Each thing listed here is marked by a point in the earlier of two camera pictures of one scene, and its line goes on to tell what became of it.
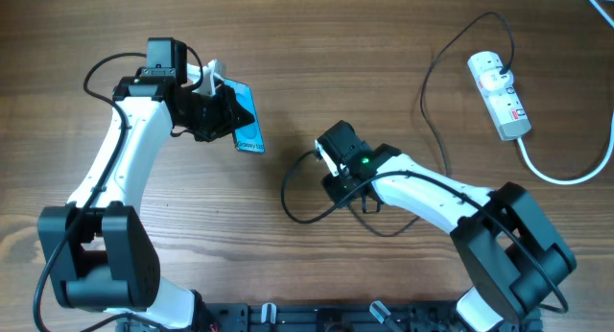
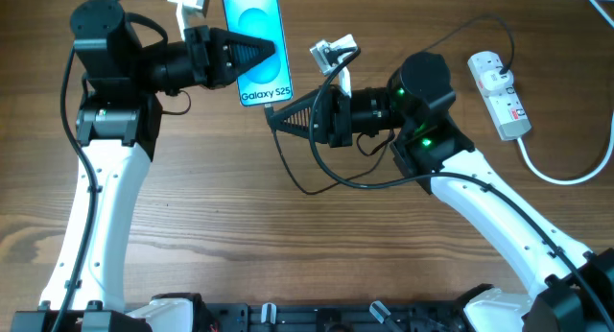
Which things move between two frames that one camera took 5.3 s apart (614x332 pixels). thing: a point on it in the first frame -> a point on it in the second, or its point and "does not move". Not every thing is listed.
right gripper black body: [337, 186] -> [340, 113]
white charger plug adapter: [495, 82] does not move
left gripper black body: [208, 116] -> [202, 62]
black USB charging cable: [351, 210] -> [271, 117]
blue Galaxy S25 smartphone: [247, 137] -> [255, 11]
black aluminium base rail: [330, 317] does not move
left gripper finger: [240, 116] -> [242, 52]
